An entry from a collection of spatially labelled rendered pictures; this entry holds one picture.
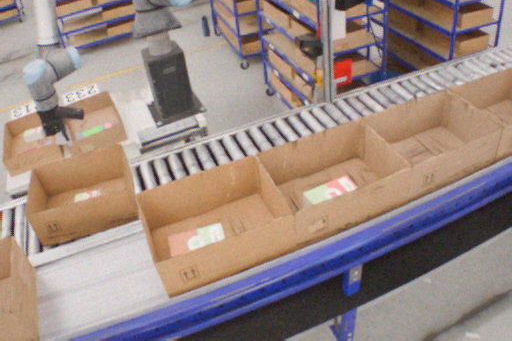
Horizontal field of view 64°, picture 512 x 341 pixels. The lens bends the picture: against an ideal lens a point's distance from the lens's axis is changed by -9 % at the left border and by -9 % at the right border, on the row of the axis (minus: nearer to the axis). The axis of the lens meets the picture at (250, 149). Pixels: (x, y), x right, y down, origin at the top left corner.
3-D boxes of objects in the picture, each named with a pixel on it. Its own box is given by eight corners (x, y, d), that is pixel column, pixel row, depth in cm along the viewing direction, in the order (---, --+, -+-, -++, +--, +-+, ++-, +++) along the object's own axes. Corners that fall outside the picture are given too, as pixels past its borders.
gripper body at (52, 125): (47, 127, 165) (35, 103, 157) (67, 120, 167) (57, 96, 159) (47, 139, 160) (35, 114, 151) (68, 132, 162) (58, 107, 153)
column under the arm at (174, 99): (145, 104, 233) (130, 48, 213) (191, 89, 240) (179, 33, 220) (157, 128, 214) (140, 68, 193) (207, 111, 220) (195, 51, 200)
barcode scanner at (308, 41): (292, 54, 205) (293, 33, 199) (315, 52, 208) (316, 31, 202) (299, 60, 200) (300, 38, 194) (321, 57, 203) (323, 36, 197)
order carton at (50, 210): (133, 174, 188) (122, 142, 177) (139, 221, 165) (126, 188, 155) (47, 197, 182) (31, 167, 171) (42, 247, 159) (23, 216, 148)
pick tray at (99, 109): (112, 105, 237) (107, 89, 231) (129, 139, 209) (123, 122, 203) (63, 123, 229) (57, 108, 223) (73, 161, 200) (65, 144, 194)
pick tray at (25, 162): (59, 120, 232) (53, 105, 226) (65, 157, 203) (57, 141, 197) (11, 137, 224) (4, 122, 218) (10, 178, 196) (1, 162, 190)
